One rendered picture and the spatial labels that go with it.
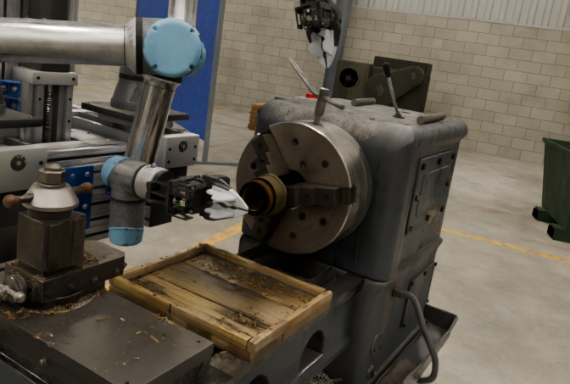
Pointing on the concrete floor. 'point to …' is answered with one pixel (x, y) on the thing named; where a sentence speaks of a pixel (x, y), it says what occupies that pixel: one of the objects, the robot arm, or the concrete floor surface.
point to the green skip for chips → (556, 190)
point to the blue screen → (215, 2)
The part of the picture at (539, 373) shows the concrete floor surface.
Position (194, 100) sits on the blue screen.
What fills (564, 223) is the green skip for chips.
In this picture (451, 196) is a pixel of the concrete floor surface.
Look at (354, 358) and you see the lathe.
